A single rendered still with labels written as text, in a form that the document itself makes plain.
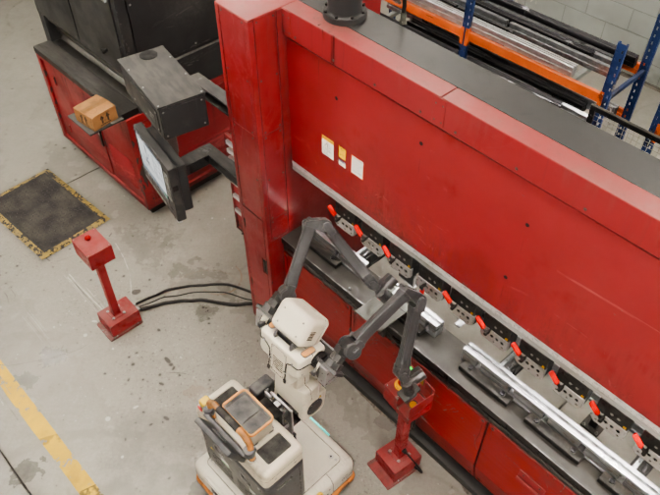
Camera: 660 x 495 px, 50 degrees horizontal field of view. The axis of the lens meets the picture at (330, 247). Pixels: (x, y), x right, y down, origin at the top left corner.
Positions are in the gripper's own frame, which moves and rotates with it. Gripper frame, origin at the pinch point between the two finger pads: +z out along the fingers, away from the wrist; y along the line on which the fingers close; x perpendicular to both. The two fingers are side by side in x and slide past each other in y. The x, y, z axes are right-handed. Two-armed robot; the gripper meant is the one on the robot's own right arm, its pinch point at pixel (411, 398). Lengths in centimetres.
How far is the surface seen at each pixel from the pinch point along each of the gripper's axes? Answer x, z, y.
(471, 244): 6, -77, 51
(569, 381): -54, -38, 49
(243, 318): 150, 71, -37
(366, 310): 44.3, -18.4, 10.2
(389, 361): 34.8, 25.5, 9.3
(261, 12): 125, -146, 41
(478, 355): -7.4, -7.0, 38.5
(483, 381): -17.6, -2.1, 32.0
